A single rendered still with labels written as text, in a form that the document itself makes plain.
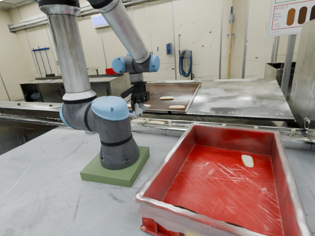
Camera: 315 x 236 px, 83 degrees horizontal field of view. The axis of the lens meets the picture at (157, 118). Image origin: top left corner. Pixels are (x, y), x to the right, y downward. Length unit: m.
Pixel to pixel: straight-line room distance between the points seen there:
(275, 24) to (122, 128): 1.36
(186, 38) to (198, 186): 4.30
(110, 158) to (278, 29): 1.44
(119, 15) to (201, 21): 4.07
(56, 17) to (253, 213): 0.76
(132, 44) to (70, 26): 0.21
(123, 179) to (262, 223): 0.39
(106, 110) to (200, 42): 4.18
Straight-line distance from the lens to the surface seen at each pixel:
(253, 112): 1.05
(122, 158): 0.64
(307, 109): 0.95
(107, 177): 0.64
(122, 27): 0.67
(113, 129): 0.59
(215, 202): 0.56
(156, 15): 5.02
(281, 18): 1.66
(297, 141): 0.88
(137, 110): 1.01
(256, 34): 4.27
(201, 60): 4.63
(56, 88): 4.91
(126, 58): 0.87
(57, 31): 0.67
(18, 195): 0.78
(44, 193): 0.73
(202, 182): 0.62
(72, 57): 0.66
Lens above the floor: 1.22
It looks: 20 degrees down
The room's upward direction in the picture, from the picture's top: 5 degrees counter-clockwise
